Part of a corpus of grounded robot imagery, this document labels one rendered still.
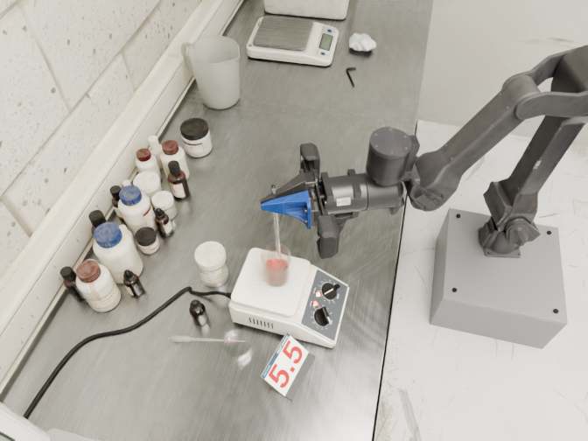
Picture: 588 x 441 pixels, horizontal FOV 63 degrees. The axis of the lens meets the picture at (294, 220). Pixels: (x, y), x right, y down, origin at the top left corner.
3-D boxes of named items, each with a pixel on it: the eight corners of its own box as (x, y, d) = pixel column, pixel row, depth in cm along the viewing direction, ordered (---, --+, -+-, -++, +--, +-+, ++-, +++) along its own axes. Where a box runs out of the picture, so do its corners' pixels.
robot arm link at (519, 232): (516, 205, 88) (529, 181, 83) (536, 245, 83) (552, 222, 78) (481, 208, 88) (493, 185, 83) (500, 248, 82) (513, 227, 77)
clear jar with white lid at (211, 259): (203, 262, 100) (197, 240, 94) (232, 263, 100) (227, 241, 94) (198, 287, 96) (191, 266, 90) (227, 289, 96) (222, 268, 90)
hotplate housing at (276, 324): (348, 291, 96) (353, 269, 90) (333, 352, 88) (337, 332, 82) (243, 265, 100) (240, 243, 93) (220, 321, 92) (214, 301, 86)
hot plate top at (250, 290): (311, 262, 91) (311, 260, 90) (294, 318, 83) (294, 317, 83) (251, 248, 93) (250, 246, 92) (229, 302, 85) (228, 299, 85)
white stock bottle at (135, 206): (133, 242, 103) (117, 208, 94) (125, 221, 107) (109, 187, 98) (162, 232, 105) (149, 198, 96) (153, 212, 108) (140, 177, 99)
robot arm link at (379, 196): (396, 192, 79) (406, 151, 72) (407, 220, 76) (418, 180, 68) (355, 197, 79) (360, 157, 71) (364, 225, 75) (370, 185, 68)
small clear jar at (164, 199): (155, 221, 107) (150, 206, 102) (158, 206, 109) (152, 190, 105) (176, 221, 107) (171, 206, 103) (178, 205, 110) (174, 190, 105)
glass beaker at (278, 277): (255, 280, 88) (253, 255, 81) (275, 260, 90) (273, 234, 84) (281, 297, 85) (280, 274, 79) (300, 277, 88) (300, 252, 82)
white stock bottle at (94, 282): (84, 298, 95) (63, 269, 86) (110, 280, 97) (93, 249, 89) (100, 318, 92) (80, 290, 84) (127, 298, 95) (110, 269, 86)
